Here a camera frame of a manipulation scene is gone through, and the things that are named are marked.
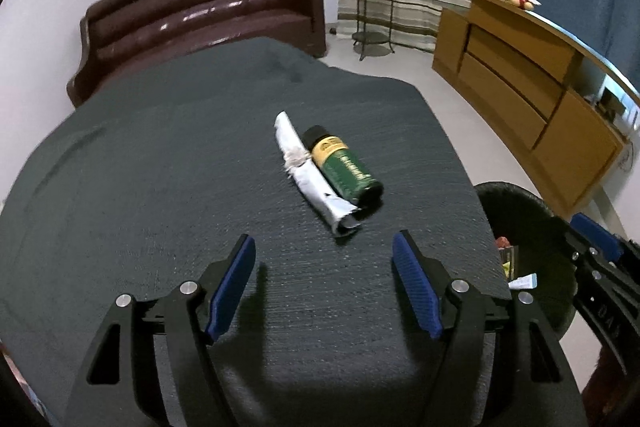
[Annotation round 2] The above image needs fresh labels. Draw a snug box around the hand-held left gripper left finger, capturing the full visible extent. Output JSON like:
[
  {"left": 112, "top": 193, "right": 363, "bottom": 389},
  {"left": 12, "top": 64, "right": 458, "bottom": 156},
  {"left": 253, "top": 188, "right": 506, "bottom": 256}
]
[{"left": 65, "top": 233, "right": 257, "bottom": 427}]

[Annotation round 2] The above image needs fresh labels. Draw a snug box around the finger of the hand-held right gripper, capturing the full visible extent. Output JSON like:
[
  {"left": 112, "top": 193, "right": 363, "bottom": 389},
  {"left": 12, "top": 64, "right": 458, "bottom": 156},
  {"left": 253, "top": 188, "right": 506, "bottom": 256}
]
[
  {"left": 570, "top": 213, "right": 640, "bottom": 268},
  {"left": 564, "top": 229, "right": 621, "bottom": 293}
]

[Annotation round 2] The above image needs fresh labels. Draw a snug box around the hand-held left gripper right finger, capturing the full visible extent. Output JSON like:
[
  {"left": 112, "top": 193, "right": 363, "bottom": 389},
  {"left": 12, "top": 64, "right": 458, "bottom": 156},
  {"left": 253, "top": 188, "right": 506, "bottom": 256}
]
[{"left": 391, "top": 229, "right": 588, "bottom": 427}]

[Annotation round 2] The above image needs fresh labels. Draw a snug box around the black trash bin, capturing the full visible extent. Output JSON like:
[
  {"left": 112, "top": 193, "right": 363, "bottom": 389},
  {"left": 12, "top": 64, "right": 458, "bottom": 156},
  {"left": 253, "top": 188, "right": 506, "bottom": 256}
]
[{"left": 472, "top": 181, "right": 581, "bottom": 343}]

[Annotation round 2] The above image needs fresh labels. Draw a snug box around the teal white tube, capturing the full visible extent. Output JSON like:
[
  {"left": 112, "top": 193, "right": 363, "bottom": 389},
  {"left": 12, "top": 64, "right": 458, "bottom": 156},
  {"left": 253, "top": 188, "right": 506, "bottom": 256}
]
[{"left": 509, "top": 273, "right": 539, "bottom": 292}]

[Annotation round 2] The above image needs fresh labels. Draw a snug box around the white wrapper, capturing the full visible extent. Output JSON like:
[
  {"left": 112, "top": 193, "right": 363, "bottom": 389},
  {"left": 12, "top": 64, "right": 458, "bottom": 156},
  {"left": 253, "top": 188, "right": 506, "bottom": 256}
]
[{"left": 273, "top": 111, "right": 362, "bottom": 238}]

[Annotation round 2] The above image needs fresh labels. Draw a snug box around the green bottle black cap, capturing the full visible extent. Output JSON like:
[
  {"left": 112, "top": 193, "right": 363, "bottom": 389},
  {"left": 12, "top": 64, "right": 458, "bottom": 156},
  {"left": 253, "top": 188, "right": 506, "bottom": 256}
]
[{"left": 301, "top": 125, "right": 385, "bottom": 212}]

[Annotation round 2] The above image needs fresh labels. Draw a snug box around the small dark box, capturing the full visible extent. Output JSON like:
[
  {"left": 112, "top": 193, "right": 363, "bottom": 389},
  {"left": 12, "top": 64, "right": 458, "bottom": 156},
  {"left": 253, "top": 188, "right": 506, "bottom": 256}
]
[{"left": 597, "top": 84, "right": 640, "bottom": 130}]

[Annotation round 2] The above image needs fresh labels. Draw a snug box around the dark grey tablecloth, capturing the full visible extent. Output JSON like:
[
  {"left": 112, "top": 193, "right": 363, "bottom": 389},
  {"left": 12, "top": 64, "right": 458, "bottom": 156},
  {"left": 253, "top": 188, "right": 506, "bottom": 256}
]
[{"left": 0, "top": 38, "right": 513, "bottom": 427}]

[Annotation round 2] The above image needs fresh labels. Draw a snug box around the wooden cabinet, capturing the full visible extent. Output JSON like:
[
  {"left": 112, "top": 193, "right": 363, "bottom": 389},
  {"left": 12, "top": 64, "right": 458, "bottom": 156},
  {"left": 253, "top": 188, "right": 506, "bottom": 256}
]
[{"left": 431, "top": 0, "right": 640, "bottom": 220}]

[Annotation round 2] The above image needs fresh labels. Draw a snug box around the brown leather sofa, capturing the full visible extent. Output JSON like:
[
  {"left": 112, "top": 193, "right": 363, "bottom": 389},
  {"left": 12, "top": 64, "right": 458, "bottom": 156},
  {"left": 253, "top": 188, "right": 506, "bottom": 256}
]
[{"left": 66, "top": 0, "right": 328, "bottom": 108}]

